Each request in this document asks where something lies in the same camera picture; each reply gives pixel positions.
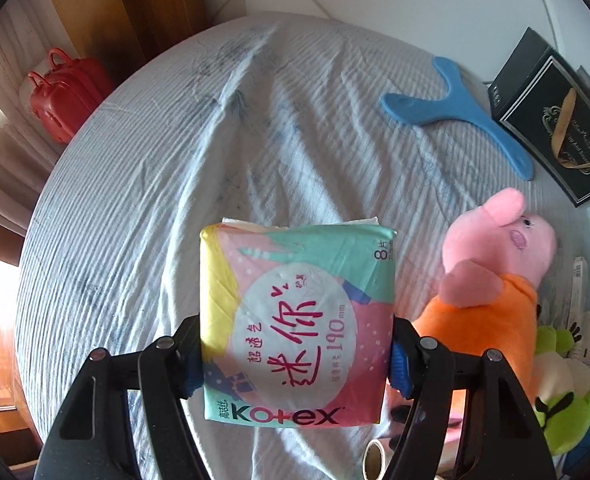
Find orange dress pig plush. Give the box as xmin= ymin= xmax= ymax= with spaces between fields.
xmin=412 ymin=188 xmax=556 ymax=401

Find colourful Kotex pad pack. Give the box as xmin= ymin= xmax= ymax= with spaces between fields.
xmin=199 ymin=219 xmax=396 ymax=428

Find green bird plush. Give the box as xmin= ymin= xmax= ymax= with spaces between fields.
xmin=529 ymin=325 xmax=590 ymax=456

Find small white red box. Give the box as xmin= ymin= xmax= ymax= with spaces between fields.
xmin=567 ymin=257 xmax=588 ymax=330

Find blue plastic boomerang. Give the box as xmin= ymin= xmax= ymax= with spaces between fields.
xmin=381 ymin=56 xmax=534 ymax=181

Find black gift box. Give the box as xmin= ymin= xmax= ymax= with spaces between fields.
xmin=488 ymin=28 xmax=590 ymax=207

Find red plastic case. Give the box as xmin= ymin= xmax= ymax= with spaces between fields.
xmin=27 ymin=48 xmax=115 ymax=144

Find striped white table cloth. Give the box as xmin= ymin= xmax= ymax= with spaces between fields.
xmin=15 ymin=13 xmax=590 ymax=436

